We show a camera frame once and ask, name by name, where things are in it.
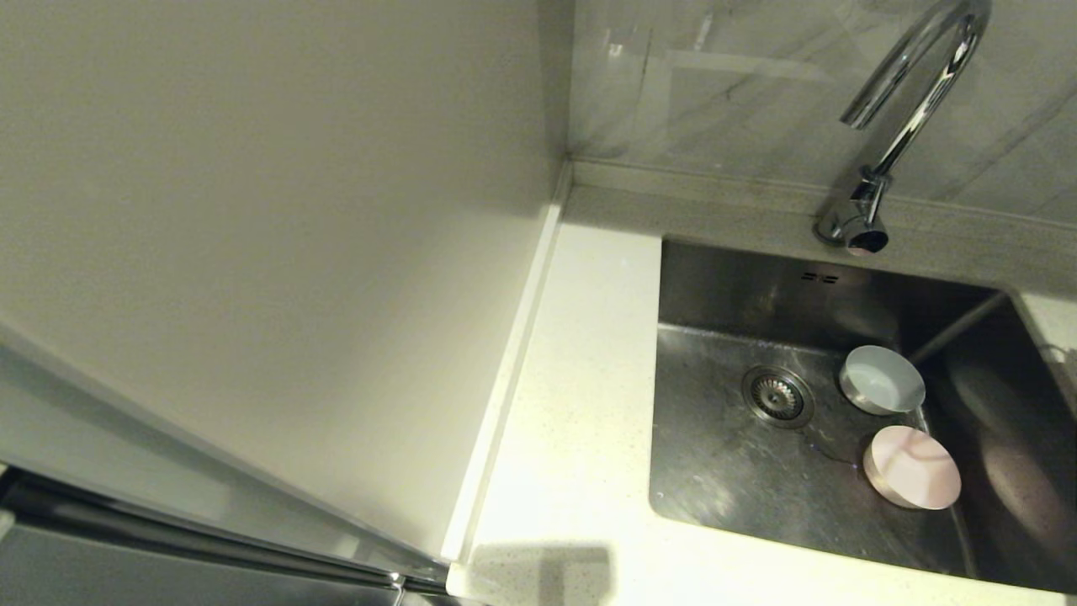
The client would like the light blue bowl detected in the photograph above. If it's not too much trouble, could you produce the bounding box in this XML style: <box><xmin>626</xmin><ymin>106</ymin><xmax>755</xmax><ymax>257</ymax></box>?
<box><xmin>839</xmin><ymin>345</ymin><xmax>926</xmax><ymax>416</ymax></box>

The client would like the pink bowl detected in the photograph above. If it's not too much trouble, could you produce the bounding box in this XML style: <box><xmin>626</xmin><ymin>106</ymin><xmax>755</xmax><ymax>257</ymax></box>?
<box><xmin>862</xmin><ymin>425</ymin><xmax>963</xmax><ymax>510</ymax></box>

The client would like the stainless steel sink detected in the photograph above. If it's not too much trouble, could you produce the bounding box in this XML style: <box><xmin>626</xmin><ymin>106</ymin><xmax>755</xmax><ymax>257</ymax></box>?
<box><xmin>648</xmin><ymin>236</ymin><xmax>1077</xmax><ymax>597</ymax></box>

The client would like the round metal drain strainer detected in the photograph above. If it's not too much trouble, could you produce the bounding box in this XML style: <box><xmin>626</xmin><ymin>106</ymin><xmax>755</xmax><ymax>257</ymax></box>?
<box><xmin>741</xmin><ymin>364</ymin><xmax>815</xmax><ymax>428</ymax></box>

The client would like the white tall cabinet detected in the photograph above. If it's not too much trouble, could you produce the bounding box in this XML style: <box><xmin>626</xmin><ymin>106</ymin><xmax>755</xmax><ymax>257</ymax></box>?
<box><xmin>0</xmin><ymin>0</ymin><xmax>575</xmax><ymax>582</ymax></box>

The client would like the chrome gooseneck faucet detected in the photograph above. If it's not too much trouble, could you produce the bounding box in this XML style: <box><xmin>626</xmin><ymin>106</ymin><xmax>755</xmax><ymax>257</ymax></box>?
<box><xmin>813</xmin><ymin>0</ymin><xmax>994</xmax><ymax>256</ymax></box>

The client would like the grey appliance door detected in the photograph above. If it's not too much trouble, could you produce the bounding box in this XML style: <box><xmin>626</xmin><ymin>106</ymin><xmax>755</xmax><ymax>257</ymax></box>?
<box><xmin>0</xmin><ymin>471</ymin><xmax>455</xmax><ymax>606</ymax></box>

